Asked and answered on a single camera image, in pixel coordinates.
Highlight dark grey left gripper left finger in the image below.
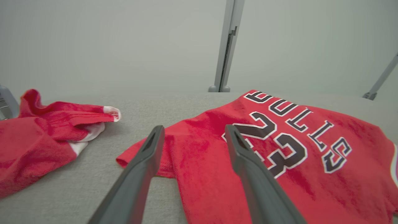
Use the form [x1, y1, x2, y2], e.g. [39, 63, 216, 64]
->
[88, 125, 165, 224]

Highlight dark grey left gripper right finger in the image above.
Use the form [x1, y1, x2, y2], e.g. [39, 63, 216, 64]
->
[224, 124, 307, 224]

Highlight grey metal stand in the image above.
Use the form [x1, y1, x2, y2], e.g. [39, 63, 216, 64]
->
[0, 85, 20, 120]

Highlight red shorts with white trim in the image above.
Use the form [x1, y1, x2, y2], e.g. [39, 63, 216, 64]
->
[0, 89, 122, 199]

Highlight grey partition post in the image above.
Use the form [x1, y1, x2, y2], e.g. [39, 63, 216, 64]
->
[362, 53, 398, 100]

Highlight red basketball jersey number 23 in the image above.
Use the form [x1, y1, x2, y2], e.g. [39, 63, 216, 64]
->
[116, 90, 398, 224]

